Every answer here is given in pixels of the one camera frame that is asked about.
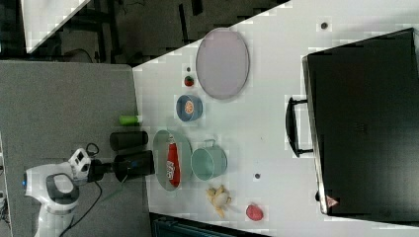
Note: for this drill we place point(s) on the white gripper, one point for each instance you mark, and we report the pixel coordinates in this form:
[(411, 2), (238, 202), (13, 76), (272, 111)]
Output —
[(80, 165)]

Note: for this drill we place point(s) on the green oval strainer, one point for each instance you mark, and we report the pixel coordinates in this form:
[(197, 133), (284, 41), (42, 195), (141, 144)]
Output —
[(160, 151)]

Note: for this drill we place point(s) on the red ketchup bottle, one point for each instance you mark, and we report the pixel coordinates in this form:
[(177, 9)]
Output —
[(172, 164)]

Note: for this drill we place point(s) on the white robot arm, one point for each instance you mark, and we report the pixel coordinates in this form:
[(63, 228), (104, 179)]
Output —
[(56, 188)]

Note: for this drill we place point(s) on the black cylinder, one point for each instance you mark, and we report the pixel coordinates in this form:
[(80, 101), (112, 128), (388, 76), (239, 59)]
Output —
[(133, 166), (128, 139)]

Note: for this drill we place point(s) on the green marker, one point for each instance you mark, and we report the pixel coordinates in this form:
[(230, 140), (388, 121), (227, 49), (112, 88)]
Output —
[(130, 120)]

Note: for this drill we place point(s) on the blue bowl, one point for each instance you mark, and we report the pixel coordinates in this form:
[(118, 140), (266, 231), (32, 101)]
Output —
[(180, 108)]

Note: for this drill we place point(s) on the orange slice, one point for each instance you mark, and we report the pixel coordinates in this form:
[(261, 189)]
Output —
[(189, 107)]

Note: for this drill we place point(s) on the green metal cup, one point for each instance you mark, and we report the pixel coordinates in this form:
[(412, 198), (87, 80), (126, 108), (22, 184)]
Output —
[(209, 161)]

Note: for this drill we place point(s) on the small red strawberry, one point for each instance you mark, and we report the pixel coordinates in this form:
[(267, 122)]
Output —
[(189, 81)]

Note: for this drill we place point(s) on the peeled banana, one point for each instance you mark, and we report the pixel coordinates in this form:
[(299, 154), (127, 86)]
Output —
[(218, 198)]

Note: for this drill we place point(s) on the lilac round plate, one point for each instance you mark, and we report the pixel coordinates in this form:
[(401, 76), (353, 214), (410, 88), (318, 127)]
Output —
[(222, 63)]

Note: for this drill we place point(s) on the large red strawberry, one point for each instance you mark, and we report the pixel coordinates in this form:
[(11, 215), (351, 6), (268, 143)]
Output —
[(254, 212)]

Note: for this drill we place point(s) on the black toaster oven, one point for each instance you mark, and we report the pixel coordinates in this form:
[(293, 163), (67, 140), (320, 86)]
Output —
[(362, 100)]

